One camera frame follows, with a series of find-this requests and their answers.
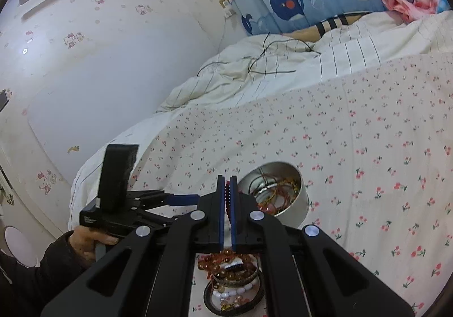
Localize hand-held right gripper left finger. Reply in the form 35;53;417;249
40;175;228;317

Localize wall outlet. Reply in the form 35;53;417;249
219;0;236;19

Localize white striped duvet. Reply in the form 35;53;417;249
156;10;453;113

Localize gold bangle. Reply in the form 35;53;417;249
210;269;262;287

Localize dark brown bead bracelets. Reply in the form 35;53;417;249
203;273;266;316

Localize black cable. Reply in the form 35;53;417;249
196;32;322;78

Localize round metal tin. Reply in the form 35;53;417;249
236;161;311;228

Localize person's left hand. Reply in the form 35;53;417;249
68;225;120;269

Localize pink cloth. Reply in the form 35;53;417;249
377;0;451;21

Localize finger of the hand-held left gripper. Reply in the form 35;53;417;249
128;190;199;208
136;209;179;229

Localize red cord bracelet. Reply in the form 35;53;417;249
257;178;302;216

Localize yellow striped pillow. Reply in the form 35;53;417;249
289;12;373;42

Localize red bead bracelet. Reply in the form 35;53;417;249
224;179;235;254

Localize person's left forearm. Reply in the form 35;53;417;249
0;231;93;317

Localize amber bead bracelet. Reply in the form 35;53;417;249
197;249;263;282

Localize cherry print bedsheet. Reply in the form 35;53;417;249
69;52;453;317

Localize white bead bracelet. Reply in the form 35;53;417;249
210;282;256;300

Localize white cable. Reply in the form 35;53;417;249
217;12;231;53

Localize silver bangle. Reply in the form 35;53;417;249
253;180;282;198

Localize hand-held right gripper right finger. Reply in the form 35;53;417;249
229;175;416;317

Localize white round stool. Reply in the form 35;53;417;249
3;226;39;267

